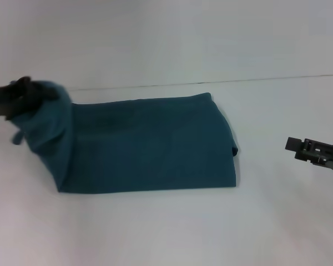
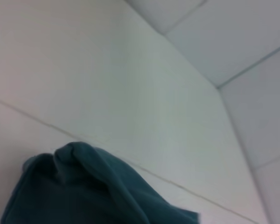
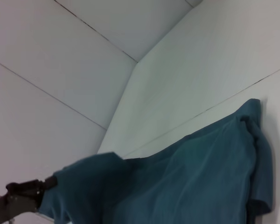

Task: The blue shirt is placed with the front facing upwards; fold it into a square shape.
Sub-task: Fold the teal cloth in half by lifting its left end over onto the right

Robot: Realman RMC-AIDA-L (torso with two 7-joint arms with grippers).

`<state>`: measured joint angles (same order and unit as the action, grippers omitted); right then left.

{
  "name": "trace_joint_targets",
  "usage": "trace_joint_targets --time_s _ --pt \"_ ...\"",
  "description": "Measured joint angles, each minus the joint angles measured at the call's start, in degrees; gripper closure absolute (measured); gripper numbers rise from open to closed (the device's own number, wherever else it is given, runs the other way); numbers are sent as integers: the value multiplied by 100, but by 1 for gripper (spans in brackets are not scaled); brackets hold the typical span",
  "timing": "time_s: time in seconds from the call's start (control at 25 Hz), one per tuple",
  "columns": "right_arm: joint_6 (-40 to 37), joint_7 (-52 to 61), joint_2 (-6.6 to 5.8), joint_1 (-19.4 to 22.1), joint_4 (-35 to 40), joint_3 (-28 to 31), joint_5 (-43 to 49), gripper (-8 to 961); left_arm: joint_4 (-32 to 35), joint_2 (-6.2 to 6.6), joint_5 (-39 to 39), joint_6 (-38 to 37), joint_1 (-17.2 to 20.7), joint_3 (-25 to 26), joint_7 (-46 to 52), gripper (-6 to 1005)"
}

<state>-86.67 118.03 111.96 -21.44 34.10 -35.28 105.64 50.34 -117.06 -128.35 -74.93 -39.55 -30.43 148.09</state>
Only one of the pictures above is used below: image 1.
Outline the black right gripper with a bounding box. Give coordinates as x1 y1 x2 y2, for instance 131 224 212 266
285 136 333 175

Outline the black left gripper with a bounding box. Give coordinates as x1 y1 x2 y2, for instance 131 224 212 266
0 76 60 120

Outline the teal T-shirt with FREE! print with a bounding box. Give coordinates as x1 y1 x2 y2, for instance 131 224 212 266
10 80 240 195

